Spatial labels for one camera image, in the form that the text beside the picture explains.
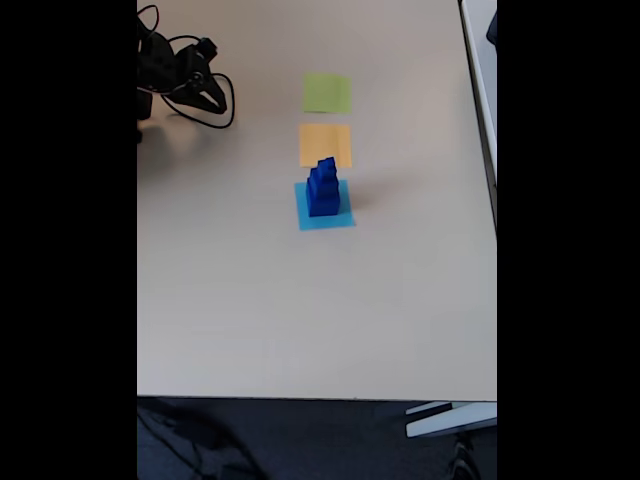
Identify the light blue paper square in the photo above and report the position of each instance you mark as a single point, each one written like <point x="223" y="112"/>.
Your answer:
<point x="302" y="220"/>

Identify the dark chair part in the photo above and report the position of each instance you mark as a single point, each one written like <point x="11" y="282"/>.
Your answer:
<point x="493" y="30"/>

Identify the orange paper square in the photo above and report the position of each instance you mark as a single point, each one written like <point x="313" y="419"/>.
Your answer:
<point x="315" y="142"/>

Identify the small blue cube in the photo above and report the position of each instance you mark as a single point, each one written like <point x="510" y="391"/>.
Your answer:
<point x="326" y="172"/>

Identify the white table foot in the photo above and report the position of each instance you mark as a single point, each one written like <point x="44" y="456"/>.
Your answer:
<point x="450" y="422"/>

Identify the medium blue cube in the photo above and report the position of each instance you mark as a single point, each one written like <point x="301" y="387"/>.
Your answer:
<point x="315" y="176"/>

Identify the largest blue cube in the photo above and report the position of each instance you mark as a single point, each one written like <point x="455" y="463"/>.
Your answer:
<point x="324" y="206"/>

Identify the white side table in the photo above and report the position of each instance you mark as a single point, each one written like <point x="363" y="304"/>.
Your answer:
<point x="482" y="75"/>

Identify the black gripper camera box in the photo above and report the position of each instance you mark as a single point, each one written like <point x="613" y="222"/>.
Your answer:
<point x="207" y="47"/>

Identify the green paper square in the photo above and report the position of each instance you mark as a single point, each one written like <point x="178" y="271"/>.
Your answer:
<point x="327" y="93"/>

